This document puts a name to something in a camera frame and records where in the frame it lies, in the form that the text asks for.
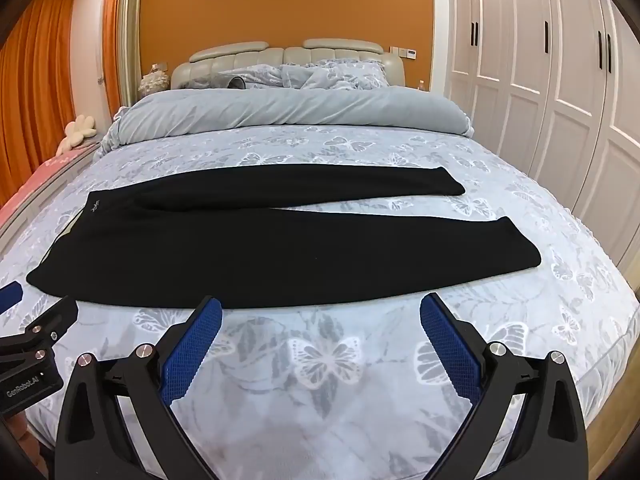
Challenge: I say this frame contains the grey floral pillow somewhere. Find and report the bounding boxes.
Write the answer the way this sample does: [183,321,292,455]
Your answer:
[217,63,287,92]
[280,59,392,92]

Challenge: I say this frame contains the white flower decoration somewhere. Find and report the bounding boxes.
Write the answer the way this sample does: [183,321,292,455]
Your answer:
[140,62,172,95]

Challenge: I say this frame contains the orange curtain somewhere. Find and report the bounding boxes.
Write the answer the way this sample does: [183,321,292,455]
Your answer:
[0,0,76,206]
[102,0,124,106]

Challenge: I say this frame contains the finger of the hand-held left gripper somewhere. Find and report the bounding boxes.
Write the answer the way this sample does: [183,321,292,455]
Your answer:
[0,281,24,313]
[0,296,79,368]

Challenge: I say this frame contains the pink bench cover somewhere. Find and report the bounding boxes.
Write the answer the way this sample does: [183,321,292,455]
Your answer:
[0,144,101,241]

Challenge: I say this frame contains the white wardrobe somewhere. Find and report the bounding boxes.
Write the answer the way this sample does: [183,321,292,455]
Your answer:
[445,0,640,281]

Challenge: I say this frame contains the beige padded headboard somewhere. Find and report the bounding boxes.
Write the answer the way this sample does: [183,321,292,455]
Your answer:
[171,38,406,92]

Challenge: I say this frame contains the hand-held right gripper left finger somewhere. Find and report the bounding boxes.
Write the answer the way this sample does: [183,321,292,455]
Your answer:
[54,296,224,480]

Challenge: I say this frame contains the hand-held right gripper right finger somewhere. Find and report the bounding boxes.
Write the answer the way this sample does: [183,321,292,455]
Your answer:
[419,292,588,480]

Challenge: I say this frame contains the grey duvet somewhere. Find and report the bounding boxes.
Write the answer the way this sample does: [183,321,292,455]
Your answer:
[92,85,475,161]

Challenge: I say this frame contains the black pants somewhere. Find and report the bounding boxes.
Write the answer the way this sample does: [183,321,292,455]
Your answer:
[26,164,466,310]

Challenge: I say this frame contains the white flower plush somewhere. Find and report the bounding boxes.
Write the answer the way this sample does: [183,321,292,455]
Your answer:
[55,115,97,156]

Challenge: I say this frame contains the bed with butterfly print sheet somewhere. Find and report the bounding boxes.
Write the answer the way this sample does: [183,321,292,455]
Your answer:
[0,122,640,480]

